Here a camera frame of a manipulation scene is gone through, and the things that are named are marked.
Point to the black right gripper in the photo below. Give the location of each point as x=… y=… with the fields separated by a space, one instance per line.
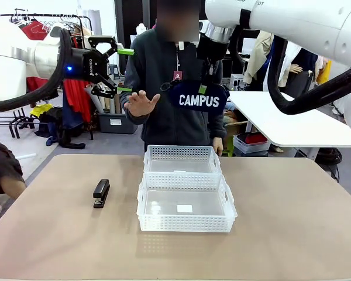
x=212 y=48

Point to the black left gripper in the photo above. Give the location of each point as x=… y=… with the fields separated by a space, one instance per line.
x=87 y=65

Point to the navy Campus pencil case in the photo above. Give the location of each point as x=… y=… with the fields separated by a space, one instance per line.
x=199 y=101

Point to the black stapler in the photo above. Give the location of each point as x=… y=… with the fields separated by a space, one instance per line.
x=101 y=190

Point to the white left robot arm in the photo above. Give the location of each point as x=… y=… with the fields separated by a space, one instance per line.
x=6 y=67

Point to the person's left forearm grey sleeve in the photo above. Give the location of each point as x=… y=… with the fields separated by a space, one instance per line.
x=218 y=126

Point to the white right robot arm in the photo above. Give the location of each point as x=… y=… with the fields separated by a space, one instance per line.
x=295 y=20

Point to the person's right hand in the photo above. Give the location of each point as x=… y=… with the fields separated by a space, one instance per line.
x=140 y=104

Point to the person's left hand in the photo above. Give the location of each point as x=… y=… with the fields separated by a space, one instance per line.
x=218 y=145

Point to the grey plastic stool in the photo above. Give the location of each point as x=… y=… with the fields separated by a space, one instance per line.
x=113 y=70

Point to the white computer case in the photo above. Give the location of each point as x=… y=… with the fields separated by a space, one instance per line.
x=237 y=82

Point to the white paper roll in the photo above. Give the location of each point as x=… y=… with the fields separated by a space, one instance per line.
x=99 y=102

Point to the white dress form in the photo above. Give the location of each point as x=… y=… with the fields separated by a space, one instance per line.
x=141 y=29

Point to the beige coat on mannequin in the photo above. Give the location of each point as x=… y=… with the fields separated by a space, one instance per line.
x=258 y=61

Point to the grey storage bin white label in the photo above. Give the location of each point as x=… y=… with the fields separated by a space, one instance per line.
x=123 y=124

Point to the red hanging garment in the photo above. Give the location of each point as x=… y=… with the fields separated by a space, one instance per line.
x=76 y=99

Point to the brown cardboard box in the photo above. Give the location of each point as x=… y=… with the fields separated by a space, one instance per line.
x=237 y=126

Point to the person in dark grey jacket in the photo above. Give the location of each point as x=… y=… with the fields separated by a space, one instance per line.
x=169 y=126

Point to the white shirt on mannequin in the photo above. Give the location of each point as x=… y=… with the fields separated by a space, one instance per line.
x=289 y=55

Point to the clear storage box red contents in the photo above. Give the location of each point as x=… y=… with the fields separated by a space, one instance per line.
x=248 y=146

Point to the black clothing pile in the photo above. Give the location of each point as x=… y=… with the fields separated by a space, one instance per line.
x=55 y=123

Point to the white perforated plastic basket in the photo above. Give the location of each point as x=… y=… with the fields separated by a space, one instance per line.
x=181 y=153
x=187 y=222

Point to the white table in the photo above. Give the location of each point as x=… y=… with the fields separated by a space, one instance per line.
x=280 y=126

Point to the yellow cloth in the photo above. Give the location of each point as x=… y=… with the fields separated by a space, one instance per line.
x=41 y=110

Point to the red white garment on hanger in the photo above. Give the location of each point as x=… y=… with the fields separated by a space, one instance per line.
x=32 y=30

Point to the yellow hanging garment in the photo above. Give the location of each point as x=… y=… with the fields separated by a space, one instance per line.
x=324 y=73

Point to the black bag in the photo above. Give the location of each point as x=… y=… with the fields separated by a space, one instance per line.
x=329 y=159

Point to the seated person in black clothing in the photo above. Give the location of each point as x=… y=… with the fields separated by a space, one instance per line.
x=3 y=167

